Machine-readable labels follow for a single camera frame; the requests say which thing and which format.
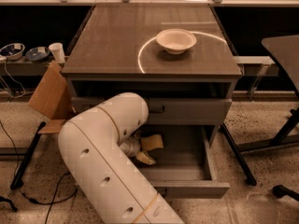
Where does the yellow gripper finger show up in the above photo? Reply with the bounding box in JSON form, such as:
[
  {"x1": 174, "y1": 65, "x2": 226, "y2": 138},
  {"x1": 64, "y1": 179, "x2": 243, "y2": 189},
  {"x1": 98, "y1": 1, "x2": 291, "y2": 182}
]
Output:
[{"x1": 135, "y1": 151, "x2": 156, "y2": 165}]

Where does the grey drawer cabinet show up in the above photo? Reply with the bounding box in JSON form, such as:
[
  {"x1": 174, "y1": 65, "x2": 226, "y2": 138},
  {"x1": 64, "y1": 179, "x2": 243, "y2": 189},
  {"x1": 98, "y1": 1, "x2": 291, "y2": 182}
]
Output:
[{"x1": 63, "y1": 3, "x2": 241, "y2": 139}]

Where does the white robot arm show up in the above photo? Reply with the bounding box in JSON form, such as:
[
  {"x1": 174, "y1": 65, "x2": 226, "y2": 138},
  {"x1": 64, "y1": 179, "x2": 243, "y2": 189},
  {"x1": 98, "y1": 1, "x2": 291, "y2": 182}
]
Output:
[{"x1": 58, "y1": 92, "x2": 184, "y2": 224}]

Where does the closed grey upper drawer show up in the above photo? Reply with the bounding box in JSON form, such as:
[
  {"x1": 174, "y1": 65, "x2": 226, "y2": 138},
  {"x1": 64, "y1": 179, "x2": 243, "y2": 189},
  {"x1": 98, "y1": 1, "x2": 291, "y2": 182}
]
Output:
[{"x1": 78, "y1": 93, "x2": 232, "y2": 125}]

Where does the white bowl on counter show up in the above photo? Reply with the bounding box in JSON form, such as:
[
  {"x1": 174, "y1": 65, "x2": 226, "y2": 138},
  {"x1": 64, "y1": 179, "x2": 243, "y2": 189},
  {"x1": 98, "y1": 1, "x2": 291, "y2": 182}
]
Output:
[{"x1": 156, "y1": 29, "x2": 197, "y2": 55}]

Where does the open grey lower drawer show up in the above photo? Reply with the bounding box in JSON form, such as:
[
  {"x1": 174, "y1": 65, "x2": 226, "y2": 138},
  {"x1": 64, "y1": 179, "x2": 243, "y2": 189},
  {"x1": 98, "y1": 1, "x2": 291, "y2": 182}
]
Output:
[{"x1": 137, "y1": 125, "x2": 230, "y2": 199}]

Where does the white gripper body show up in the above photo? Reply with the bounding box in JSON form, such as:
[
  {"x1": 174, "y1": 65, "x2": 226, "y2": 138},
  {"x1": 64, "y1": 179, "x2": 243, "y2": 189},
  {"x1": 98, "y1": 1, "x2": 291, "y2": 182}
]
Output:
[{"x1": 120, "y1": 136, "x2": 141, "y2": 157}]

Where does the brown cardboard box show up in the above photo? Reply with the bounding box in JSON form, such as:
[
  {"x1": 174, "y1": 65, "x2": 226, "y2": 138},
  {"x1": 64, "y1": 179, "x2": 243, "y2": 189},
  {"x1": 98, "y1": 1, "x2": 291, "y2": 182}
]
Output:
[{"x1": 28, "y1": 61, "x2": 73, "y2": 134}]

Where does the white paper cup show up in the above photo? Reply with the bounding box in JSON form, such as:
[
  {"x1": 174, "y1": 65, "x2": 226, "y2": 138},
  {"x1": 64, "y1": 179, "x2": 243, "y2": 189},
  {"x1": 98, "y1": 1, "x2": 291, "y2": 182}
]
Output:
[{"x1": 49, "y1": 43, "x2": 65, "y2": 64}]

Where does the black floor cable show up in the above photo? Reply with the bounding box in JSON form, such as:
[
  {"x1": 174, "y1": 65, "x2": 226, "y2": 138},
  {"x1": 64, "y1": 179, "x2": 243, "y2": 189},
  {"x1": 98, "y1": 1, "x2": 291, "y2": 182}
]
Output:
[{"x1": 0, "y1": 120, "x2": 80, "y2": 224}]

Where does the blue bowl near cup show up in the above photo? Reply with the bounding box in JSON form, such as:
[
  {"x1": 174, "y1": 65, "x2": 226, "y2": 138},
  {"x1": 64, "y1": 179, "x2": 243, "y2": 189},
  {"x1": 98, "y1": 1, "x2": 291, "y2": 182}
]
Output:
[{"x1": 25, "y1": 47, "x2": 50, "y2": 63}]

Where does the black caster foot right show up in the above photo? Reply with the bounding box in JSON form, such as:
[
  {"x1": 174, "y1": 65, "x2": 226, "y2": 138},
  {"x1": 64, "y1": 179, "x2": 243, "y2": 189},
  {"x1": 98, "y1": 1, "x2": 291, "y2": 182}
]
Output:
[{"x1": 272, "y1": 185, "x2": 299, "y2": 202}]

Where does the blue bowl far left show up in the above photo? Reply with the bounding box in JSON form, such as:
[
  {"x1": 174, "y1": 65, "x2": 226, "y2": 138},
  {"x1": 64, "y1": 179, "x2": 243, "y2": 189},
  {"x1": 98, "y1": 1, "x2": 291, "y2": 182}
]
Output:
[{"x1": 0, "y1": 43, "x2": 25, "y2": 61}]

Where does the yellow sponge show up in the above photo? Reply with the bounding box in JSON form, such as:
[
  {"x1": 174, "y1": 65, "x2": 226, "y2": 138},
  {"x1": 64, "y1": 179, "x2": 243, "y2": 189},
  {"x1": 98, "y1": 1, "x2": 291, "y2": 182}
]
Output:
[{"x1": 140, "y1": 134, "x2": 164, "y2": 151}]

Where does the black left table leg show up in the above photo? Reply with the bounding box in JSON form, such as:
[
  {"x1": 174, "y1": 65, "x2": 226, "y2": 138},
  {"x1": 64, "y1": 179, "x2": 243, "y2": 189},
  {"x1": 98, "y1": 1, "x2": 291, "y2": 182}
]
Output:
[{"x1": 10, "y1": 122, "x2": 46, "y2": 190}]

